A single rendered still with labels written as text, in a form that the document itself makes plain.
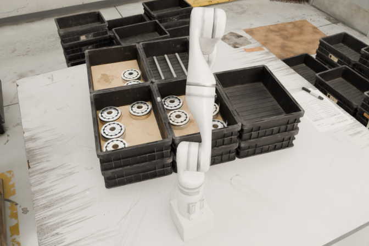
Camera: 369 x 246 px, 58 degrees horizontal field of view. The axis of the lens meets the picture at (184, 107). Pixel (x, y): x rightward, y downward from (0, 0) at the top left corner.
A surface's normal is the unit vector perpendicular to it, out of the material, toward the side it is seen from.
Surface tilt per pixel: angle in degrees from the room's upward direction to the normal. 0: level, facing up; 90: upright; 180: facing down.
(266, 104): 0
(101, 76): 0
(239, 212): 0
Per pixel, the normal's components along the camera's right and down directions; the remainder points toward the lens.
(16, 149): 0.00, -0.76
